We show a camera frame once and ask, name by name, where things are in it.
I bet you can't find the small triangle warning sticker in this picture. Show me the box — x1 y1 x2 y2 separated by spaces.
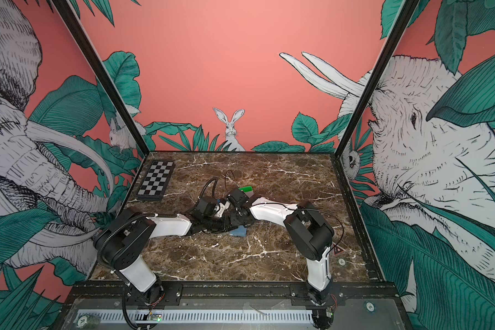
333 245 345 256

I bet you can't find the black front mounting rail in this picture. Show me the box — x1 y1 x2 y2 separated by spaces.
64 280 399 307

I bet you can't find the white slotted cable duct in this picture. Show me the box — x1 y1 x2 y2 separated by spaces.
74 309 314 327

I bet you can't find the blue card holder wallet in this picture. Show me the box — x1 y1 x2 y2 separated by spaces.
228 225 247 237

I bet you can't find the black white checkerboard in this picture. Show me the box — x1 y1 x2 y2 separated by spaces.
136 160 175 202

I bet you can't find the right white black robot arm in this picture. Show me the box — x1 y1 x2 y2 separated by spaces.
227 188 335 293

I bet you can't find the right black frame post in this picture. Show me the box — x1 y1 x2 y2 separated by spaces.
335 0 419 158

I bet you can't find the left black frame post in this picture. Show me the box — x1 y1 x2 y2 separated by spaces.
52 0 150 157

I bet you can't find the black frame post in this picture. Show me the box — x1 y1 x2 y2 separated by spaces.
335 0 419 158
52 0 150 157

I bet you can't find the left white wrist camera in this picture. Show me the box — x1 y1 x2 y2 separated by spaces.
214 199 230 218

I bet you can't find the green card tray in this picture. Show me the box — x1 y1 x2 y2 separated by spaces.
239 186 253 193

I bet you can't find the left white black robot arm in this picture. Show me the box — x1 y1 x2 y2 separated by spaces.
94 196 230 294

